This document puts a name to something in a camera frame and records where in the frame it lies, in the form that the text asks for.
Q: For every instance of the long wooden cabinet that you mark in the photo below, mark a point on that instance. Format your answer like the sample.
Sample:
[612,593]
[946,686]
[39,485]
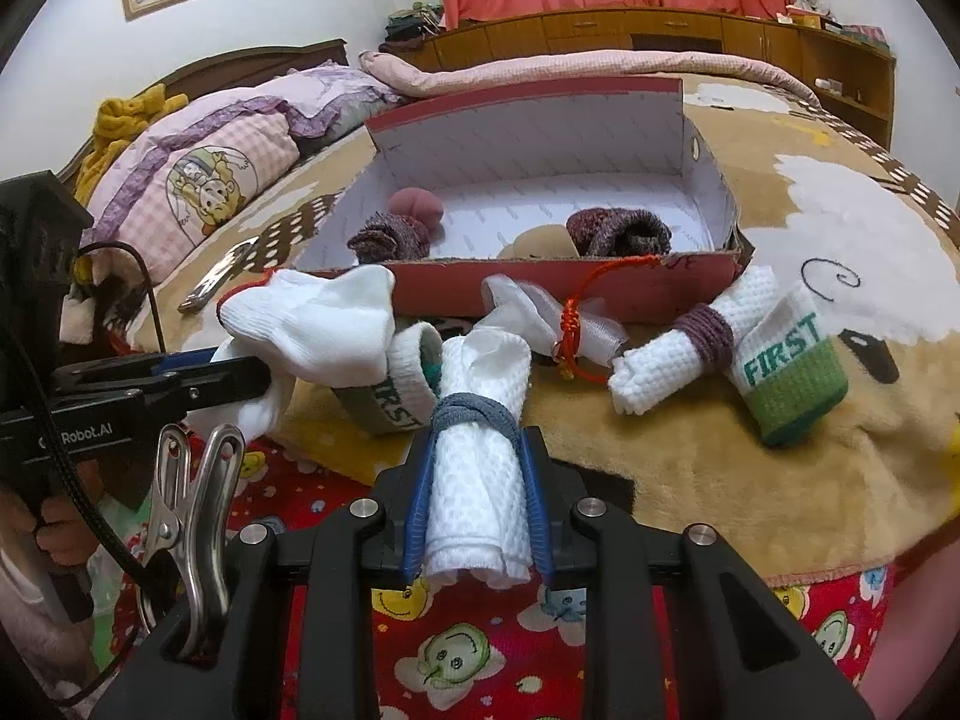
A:
[675,26]

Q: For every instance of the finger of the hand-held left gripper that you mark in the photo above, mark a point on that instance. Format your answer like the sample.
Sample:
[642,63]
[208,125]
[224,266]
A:
[225,390]
[184,360]

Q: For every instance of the purple ruffled pillow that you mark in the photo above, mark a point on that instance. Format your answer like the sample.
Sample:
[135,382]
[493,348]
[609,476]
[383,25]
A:
[330,90]

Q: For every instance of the silver mobile phone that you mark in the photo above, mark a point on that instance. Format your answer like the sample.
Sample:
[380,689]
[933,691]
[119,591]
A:
[217,277]

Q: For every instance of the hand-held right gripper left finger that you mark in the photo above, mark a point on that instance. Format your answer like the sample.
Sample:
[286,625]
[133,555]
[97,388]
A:
[420,510]

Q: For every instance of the yellow cloth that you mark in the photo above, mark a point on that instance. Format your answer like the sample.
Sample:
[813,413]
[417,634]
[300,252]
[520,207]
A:
[120,116]

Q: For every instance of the tan sock ball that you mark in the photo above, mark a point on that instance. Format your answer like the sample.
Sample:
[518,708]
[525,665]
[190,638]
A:
[544,241]

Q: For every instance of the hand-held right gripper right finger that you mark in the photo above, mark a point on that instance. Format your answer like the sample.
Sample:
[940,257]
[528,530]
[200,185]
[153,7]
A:
[536,517]

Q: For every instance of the pink rolled quilt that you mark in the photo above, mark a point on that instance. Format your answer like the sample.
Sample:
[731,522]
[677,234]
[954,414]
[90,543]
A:
[525,67]

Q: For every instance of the silver metal spring clip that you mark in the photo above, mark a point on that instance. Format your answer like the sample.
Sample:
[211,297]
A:
[191,540]

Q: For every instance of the white and green sock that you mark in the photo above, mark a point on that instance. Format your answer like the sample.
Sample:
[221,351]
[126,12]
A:
[390,397]
[787,382]

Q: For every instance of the rolled white towel purple tie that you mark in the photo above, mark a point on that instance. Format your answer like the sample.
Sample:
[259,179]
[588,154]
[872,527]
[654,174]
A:
[660,371]

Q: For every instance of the red cartoon printed sheet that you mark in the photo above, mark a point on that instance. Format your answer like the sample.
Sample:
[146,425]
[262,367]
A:
[480,652]

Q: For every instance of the person's left hand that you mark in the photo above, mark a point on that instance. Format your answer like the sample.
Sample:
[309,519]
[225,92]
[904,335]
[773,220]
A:
[56,521]

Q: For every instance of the pile of small boxes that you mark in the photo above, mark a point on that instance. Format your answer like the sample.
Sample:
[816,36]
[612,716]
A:
[810,15]

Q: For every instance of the person's left forearm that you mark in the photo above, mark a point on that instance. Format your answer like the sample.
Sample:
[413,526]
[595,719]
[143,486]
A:
[37,615]

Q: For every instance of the dark wooden headboard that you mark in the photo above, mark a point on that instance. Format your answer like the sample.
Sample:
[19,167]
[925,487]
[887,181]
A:
[247,60]

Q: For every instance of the brown printed blanket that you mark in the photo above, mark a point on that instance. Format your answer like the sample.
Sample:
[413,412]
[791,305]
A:
[750,480]

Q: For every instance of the red cardboard box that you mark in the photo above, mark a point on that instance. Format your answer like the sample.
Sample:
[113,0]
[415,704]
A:
[525,135]

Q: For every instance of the purple maroon knitted sock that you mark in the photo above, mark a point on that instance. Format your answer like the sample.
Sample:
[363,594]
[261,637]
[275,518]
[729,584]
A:
[615,229]
[390,236]

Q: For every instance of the pink plaid cartoon pillow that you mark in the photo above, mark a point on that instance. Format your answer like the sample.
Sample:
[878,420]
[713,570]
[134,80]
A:
[225,157]

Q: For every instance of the white towel grey tie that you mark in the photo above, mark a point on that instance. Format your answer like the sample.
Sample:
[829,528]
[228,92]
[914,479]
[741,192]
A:
[472,495]

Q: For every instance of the pink sock ball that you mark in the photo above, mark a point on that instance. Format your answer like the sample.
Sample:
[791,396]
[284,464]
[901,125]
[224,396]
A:
[416,204]

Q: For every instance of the pile of dark clothes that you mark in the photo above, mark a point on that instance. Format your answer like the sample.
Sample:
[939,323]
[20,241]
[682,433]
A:
[409,22]

